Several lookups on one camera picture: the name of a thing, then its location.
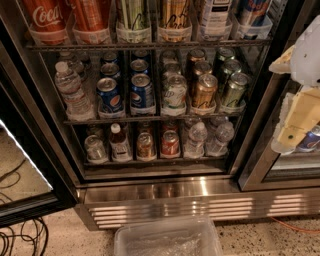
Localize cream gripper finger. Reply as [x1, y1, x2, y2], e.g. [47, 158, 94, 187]
[269, 45, 295, 74]
[271, 138, 295, 155]

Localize gold orange tall can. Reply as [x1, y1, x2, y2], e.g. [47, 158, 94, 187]
[157, 0, 192, 43]

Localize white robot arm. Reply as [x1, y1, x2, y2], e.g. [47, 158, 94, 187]
[269, 15, 320, 154]

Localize blue can behind right door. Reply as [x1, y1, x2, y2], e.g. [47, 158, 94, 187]
[297, 125, 320, 152]

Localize green front can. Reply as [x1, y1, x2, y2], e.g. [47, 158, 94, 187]
[219, 72, 250, 113]

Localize right water bottle bottom shelf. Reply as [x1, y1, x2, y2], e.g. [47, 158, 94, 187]
[206, 122, 234, 157]

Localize water bottle shelf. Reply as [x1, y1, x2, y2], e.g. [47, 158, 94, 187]
[184, 122, 208, 159]
[54, 61, 95, 121]
[206, 122, 234, 157]

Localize blue Red Bull can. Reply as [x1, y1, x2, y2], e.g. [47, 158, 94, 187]
[233, 0, 271, 40]

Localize left water bottle bottom shelf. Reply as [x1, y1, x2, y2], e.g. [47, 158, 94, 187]
[184, 122, 208, 159]

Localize gold front can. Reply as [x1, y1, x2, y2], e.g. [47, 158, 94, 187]
[191, 74, 218, 115]

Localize red can bottom shelf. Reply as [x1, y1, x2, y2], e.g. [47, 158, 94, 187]
[160, 130, 180, 158]

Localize white green 7up can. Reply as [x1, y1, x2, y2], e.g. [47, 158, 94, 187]
[161, 74, 187, 116]

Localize gold can bottom shelf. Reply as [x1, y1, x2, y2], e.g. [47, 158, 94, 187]
[137, 132, 156, 161]

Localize front right Pepsi can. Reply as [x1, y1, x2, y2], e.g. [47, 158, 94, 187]
[130, 73, 156, 115]

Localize pepsi can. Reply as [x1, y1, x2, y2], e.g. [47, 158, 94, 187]
[130, 73, 156, 115]
[96, 77, 124, 118]

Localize green tall can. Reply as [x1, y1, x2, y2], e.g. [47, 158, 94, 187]
[115, 0, 151, 44]

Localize front left Pepsi can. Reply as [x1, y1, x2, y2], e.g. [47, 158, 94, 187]
[96, 77, 124, 118]

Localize silver can bottom shelf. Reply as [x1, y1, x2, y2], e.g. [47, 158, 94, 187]
[84, 135, 108, 164]

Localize stainless fridge base grille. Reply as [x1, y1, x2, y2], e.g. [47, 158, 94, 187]
[75, 176, 320, 231]

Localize orange soda can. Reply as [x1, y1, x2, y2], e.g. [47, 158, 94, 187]
[70, 0, 112, 45]

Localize front water bottle middle shelf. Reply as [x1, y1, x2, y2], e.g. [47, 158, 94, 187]
[54, 61, 95, 121]

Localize red Coca-Cola can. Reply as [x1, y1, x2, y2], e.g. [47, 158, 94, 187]
[22, 0, 70, 46]

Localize open fridge door glass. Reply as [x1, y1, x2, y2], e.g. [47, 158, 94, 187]
[0, 19, 79, 228]

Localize clear plastic bin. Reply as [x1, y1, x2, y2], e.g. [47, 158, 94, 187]
[114, 216, 223, 256]

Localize brown juice bottle white cap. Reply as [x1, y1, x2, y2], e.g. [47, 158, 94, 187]
[110, 123, 132, 162]

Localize middle wire shelf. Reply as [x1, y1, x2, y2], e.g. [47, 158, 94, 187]
[64, 112, 243, 125]

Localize wire shelf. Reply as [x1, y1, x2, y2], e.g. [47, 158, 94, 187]
[64, 112, 243, 125]
[26, 39, 272, 52]

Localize orange floor cable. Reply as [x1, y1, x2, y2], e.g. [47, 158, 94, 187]
[270, 217, 320, 234]

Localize top wire shelf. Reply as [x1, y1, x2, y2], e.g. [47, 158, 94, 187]
[26, 39, 272, 52]

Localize black floor cables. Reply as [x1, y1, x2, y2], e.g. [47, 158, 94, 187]
[0, 217, 50, 256]

